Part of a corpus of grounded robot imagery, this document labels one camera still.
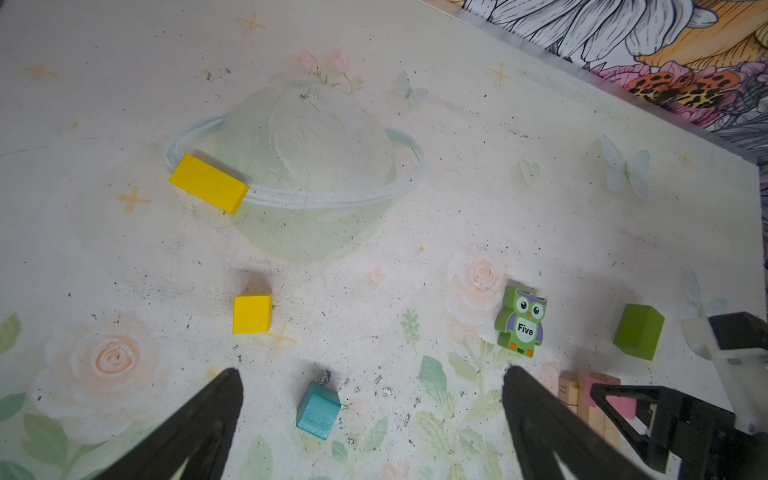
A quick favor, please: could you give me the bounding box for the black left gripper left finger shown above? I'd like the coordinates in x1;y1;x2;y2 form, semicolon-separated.
98;368;243;479

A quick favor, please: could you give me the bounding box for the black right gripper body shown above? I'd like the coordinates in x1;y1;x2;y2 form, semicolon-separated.
650;387;767;479

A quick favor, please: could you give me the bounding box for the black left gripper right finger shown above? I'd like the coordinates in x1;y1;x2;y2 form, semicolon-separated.
502;366;648;479

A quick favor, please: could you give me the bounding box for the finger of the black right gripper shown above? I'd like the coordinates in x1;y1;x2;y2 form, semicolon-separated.
590;384;663;472

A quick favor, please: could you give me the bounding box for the pink wood block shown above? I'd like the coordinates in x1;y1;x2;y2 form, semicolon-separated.
584;374;638;421

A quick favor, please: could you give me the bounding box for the natural wood block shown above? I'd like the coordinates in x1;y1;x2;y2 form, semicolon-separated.
577;369;621;450
558;371;579;414

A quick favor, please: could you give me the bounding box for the yellow long wood block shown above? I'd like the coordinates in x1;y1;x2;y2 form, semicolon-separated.
170;154;249;215

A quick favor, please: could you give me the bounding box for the green wood block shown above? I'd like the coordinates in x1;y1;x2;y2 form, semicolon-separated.
613;304;665;361

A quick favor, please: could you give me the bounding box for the green owl number toy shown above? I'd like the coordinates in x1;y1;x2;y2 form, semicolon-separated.
494;286;547;358

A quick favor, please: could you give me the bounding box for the teal small cube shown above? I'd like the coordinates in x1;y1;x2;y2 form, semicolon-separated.
296;381;341;440

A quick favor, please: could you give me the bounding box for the yellow small cube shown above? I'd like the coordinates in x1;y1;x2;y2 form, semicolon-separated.
233;295;272;335

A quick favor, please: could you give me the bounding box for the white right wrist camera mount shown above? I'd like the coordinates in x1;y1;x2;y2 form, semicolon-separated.
681;312;767;435

